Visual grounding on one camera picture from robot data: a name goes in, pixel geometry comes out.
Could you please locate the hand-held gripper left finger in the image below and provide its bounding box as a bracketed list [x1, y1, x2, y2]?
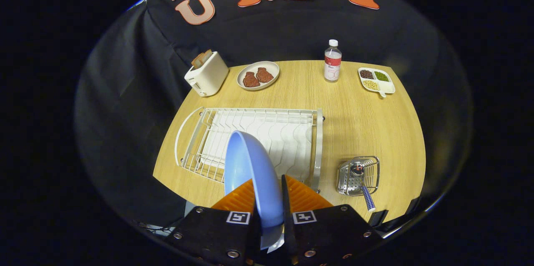
[167, 178, 261, 266]

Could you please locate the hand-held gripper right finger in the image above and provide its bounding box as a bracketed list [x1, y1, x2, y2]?
[281, 174, 382, 266]

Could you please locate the blue plate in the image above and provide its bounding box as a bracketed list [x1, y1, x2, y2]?
[224, 130, 285, 252]

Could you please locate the metal mesh basket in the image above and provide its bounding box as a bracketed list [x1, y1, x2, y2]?
[337, 156, 380, 196]

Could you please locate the white wire dish rack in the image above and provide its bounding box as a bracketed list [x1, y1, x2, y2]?
[174, 107, 325, 193]

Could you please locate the beige oval plate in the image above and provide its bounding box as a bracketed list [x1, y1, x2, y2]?
[237, 61, 280, 91]

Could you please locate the white divided dish with beans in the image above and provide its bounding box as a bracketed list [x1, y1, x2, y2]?
[358, 67, 396, 98]

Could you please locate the brown meat piece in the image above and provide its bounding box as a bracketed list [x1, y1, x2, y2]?
[243, 72, 261, 88]
[256, 67, 275, 83]

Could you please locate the black backdrop cloth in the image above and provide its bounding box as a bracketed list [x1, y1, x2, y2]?
[75, 0, 474, 233]

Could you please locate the white toaster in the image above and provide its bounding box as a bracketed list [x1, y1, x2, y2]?
[184, 51, 229, 97]

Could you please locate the clear plastic bottle red label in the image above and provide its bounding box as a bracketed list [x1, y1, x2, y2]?
[324, 40, 342, 83]

